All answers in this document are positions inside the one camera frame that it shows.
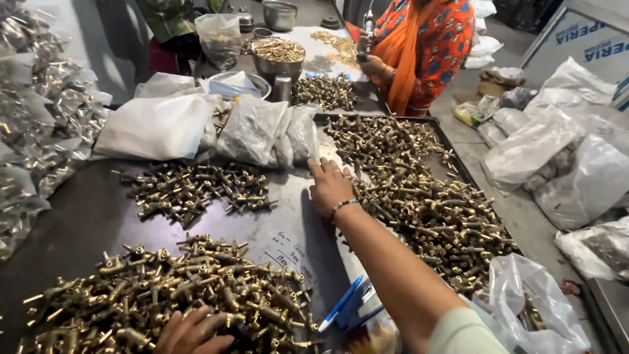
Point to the big clear bag of parts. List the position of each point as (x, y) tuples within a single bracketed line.
[(250, 130)]

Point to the small steel cup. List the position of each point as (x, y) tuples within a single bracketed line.
[(262, 33)]

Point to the brown cardboard box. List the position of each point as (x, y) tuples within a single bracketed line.
[(499, 83)]

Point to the clear bag with brass parts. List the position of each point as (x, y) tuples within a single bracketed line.
[(530, 309)]

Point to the pale green sleeve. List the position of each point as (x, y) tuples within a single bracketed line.
[(467, 334)]

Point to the white bag of dark parts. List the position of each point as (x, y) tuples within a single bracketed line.
[(597, 248)]

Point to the narrow clear bag of parts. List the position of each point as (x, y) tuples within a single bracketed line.
[(302, 135)]

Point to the steel tumbler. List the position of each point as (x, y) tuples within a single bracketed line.
[(282, 89)]

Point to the small heap of brass fittings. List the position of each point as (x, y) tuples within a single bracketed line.
[(196, 189)]

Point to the shallow steel plate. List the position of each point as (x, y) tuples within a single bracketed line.
[(263, 86)]

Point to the large heap of brass fittings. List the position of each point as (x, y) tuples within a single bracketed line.
[(162, 290)]

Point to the person's right hand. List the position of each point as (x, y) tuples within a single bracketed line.
[(330, 189)]

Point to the electric screwdriver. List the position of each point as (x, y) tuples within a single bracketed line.
[(367, 34)]

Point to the white sheet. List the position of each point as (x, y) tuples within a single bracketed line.
[(299, 37)]

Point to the deep empty steel bowl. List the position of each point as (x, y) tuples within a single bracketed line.
[(279, 17)]

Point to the heap of bagged brass fittings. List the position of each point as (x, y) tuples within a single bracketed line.
[(44, 123)]

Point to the grey metal bench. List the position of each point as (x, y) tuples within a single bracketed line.
[(612, 314)]

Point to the crumpled white plastic bag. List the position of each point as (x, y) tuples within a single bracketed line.
[(164, 84)]

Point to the heap of grey plastic bags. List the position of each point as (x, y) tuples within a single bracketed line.
[(560, 142)]

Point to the black round weight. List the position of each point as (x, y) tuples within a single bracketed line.
[(329, 22)]

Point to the dark heap of brass fittings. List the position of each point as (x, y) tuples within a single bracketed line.
[(324, 92)]

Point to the small steel container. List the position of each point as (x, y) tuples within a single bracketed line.
[(244, 22)]

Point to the large white plastic bag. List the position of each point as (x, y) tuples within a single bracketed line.
[(152, 125)]

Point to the white printed carton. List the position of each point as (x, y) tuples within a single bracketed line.
[(585, 44)]

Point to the pile of thin brass pins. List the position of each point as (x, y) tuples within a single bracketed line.
[(339, 46)]

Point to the pile of brass tubes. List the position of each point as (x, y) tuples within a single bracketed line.
[(277, 49)]

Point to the stack of white sacks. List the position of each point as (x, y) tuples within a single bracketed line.
[(484, 42)]

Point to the yellow green bag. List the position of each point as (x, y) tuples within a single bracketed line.
[(467, 114)]

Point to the person's left hand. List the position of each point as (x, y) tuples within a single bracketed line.
[(189, 334)]

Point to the upright clear plastic bag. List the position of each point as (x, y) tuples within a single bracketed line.
[(218, 42)]

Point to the flat clear bag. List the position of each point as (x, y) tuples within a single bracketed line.
[(376, 339)]

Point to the tray heap of brass fittings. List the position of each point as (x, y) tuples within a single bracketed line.
[(422, 206)]

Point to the white and blue pen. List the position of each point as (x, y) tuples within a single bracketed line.
[(339, 306)]

